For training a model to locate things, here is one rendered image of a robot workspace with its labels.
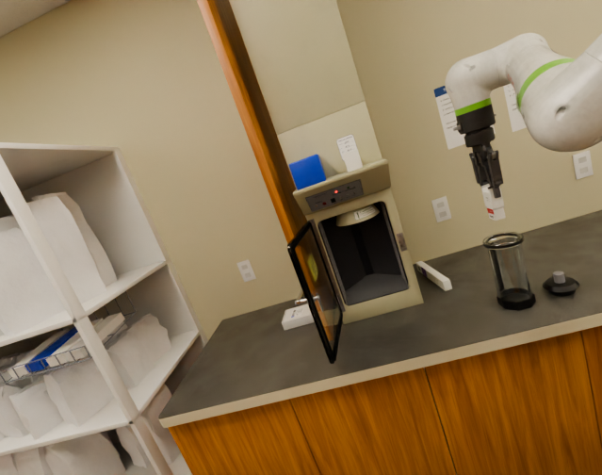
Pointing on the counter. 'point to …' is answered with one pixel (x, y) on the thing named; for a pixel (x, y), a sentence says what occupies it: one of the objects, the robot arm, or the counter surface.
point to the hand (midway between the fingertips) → (492, 197)
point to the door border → (310, 298)
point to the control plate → (335, 195)
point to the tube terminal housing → (320, 133)
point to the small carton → (352, 160)
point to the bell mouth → (356, 215)
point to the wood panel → (252, 112)
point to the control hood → (374, 181)
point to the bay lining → (362, 249)
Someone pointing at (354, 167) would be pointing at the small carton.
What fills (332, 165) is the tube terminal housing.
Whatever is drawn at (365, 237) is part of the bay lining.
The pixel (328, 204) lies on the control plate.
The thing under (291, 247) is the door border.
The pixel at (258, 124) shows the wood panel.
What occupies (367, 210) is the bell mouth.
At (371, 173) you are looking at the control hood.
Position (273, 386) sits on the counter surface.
